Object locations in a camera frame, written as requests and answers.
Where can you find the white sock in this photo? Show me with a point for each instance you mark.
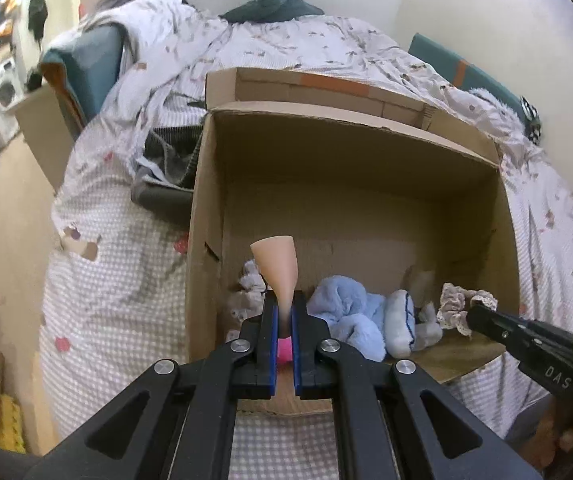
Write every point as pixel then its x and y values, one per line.
pixel 407 329

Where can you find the brown cardboard box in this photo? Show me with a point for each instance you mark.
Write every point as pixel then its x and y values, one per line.
pixel 370 184

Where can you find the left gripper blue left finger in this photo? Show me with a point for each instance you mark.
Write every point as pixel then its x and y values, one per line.
pixel 265 331

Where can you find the person right hand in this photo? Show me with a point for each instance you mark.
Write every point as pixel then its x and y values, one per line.
pixel 553 436

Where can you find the checkered dog print bedspread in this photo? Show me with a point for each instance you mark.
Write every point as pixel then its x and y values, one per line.
pixel 109 315

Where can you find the beige lace scrunchie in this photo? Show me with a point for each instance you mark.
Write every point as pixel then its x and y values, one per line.
pixel 453 304

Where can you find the teal cushion on bed edge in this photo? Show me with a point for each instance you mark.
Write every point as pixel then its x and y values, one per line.
pixel 82 72

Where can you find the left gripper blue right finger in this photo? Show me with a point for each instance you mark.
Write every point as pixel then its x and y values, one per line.
pixel 311 378

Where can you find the teal pillow orange stripe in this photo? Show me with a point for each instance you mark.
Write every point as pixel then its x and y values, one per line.
pixel 467 76

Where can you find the black white checkered cloth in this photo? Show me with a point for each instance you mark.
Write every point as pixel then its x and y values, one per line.
pixel 532 122

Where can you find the beige wooden side table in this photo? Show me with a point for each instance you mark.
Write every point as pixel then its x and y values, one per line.
pixel 41 121

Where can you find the white washing machine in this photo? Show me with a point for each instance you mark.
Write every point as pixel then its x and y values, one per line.
pixel 11 92

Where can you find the dark grey garment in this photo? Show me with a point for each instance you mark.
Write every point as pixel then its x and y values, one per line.
pixel 166 171

